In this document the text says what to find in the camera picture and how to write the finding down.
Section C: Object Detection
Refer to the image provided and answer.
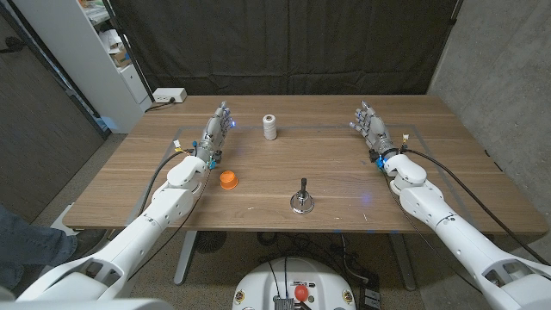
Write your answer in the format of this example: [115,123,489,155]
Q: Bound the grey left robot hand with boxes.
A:
[195,101,236,163]

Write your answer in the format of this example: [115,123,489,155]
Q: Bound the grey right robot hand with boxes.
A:
[349,100,399,161]

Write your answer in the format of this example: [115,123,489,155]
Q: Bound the white string spool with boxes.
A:
[262,114,278,141]

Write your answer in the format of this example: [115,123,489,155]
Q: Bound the orange plastic cup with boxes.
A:
[219,170,239,191]

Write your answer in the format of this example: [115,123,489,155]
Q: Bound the white power strip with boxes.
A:
[152,87,189,104]

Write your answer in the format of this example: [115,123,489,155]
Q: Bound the black round grille disc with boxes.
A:
[193,231,228,254]

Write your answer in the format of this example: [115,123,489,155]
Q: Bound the black backdrop curtain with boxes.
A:
[107,0,464,96]

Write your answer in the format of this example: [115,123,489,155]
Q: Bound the black backdrop stand pole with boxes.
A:
[101,0,156,103]

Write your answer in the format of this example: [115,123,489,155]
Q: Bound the cardboard box on shelf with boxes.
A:
[109,46,133,69]

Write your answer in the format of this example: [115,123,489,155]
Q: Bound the grey table leg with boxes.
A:
[389,233,418,292]
[173,231,198,286]

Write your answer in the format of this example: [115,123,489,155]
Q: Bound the white shelf cabinet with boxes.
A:
[12,0,154,134]

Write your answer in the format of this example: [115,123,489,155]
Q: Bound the white robot torso base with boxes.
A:
[231,257,357,310]

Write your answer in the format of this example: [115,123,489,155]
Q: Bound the black floor power strip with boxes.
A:
[359,286,382,310]

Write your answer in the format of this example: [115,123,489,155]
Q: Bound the person's leg in jeans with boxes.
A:
[0,204,78,289]

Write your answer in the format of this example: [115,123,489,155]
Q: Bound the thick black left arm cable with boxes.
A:
[137,148,197,216]

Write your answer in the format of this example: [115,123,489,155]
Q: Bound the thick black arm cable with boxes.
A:
[137,148,197,216]
[402,147,551,266]

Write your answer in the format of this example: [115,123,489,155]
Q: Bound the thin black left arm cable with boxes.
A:
[128,167,212,281]

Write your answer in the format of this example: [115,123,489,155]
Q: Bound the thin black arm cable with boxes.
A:
[128,167,212,281]
[381,170,483,294]

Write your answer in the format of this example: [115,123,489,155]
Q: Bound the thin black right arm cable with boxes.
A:
[381,170,483,294]

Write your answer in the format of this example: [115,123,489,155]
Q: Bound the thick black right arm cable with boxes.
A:
[402,147,551,266]

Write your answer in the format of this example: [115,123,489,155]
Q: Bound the black floor cable bundle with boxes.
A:
[257,232,367,283]

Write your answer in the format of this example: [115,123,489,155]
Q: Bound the black door handle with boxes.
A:
[0,36,26,55]

